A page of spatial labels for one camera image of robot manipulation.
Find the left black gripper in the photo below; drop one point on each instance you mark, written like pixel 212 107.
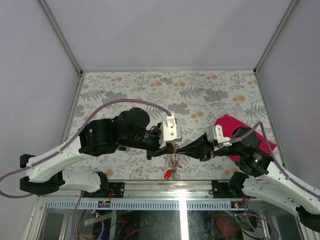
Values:
pixel 157 150

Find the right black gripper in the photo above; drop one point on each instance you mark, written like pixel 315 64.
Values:
pixel 196 148

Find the key bunch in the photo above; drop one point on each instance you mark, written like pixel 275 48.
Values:
pixel 172 161

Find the black head silver key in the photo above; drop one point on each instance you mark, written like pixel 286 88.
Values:
pixel 122 148

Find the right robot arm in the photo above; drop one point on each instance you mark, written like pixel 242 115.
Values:
pixel 260 175

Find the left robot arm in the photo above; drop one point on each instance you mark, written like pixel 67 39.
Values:
pixel 49 173

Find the pink cloth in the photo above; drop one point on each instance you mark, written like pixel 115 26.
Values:
pixel 231 125

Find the floral table mat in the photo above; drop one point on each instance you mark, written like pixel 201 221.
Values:
pixel 197 99

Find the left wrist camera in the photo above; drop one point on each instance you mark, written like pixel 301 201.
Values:
pixel 170 131

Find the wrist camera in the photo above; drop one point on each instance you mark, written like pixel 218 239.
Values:
pixel 170 131
pixel 216 136

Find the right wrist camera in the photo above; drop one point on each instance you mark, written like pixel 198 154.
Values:
pixel 216 136

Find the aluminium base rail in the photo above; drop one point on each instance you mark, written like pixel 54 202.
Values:
pixel 153 195

